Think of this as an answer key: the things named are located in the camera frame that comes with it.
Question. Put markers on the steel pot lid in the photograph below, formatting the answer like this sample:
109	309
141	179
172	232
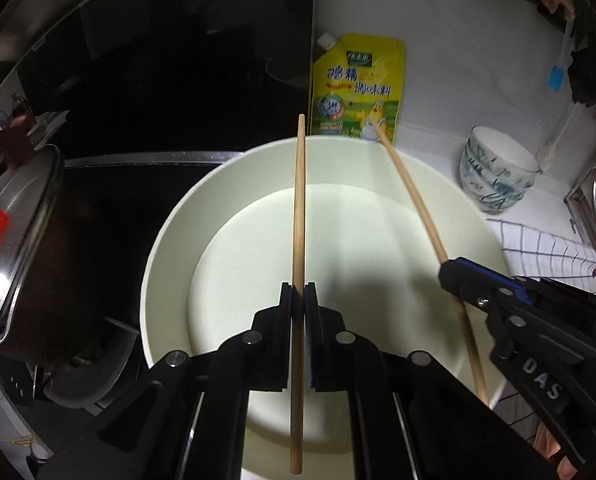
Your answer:
27	198

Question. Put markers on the white black grid cloth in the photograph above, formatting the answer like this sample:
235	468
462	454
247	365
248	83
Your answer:
533	253

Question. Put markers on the stacked floral porcelain bowls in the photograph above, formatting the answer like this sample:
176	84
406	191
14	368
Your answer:
495	170

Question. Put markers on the blue tape piece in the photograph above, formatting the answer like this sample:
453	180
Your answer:
556	78

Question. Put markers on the yellow seasoning pouch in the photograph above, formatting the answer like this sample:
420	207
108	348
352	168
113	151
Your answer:
357	86

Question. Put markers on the wooden chopstick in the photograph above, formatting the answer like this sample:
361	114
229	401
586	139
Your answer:
442	257
296	464

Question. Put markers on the large white round bowl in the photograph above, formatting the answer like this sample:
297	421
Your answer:
226	248

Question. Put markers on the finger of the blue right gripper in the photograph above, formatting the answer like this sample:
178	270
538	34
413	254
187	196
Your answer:
470	281

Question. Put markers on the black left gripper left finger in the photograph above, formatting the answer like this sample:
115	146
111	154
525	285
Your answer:
258	358

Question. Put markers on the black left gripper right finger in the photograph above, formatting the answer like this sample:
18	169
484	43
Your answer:
339	359

